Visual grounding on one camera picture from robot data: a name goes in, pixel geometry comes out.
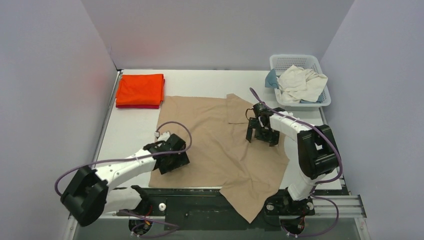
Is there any beige t shirt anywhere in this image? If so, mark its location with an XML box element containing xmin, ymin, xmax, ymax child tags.
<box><xmin>148</xmin><ymin>94</ymin><xmax>289</xmax><ymax>223</ymax></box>

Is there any white t shirt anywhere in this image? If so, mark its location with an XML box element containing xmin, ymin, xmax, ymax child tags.
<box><xmin>276</xmin><ymin>65</ymin><xmax>328</xmax><ymax>104</ymax></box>

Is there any white plastic basket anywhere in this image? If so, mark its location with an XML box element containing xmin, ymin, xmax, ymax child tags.
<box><xmin>265</xmin><ymin>54</ymin><xmax>332</xmax><ymax>108</ymax></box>

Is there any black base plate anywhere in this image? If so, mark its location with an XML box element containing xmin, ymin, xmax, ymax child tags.
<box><xmin>82</xmin><ymin>187</ymin><xmax>349</xmax><ymax>233</ymax></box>

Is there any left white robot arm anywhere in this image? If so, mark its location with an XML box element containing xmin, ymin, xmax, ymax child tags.
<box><xmin>60</xmin><ymin>131</ymin><xmax>191</xmax><ymax>227</ymax></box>

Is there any folded orange t shirt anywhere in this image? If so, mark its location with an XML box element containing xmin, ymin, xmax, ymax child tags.
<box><xmin>115</xmin><ymin>73</ymin><xmax>165</xmax><ymax>105</ymax></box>

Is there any blue t shirt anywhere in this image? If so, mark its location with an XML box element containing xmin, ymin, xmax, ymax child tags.
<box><xmin>264</xmin><ymin>68</ymin><xmax>279</xmax><ymax>89</ymax></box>

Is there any folded red t shirt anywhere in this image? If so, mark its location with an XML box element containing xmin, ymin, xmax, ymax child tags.
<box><xmin>115</xmin><ymin>104</ymin><xmax>161</xmax><ymax>109</ymax></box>

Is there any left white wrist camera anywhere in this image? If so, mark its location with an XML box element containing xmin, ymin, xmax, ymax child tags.
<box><xmin>154</xmin><ymin>131</ymin><xmax>172</xmax><ymax>142</ymax></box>

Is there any aluminium rail frame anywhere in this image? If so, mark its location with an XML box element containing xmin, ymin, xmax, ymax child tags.
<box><xmin>93</xmin><ymin>70</ymin><xmax>366</xmax><ymax>218</ymax></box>

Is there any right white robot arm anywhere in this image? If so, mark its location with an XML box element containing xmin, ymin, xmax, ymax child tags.
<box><xmin>246</xmin><ymin>102</ymin><xmax>341</xmax><ymax>215</ymax></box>

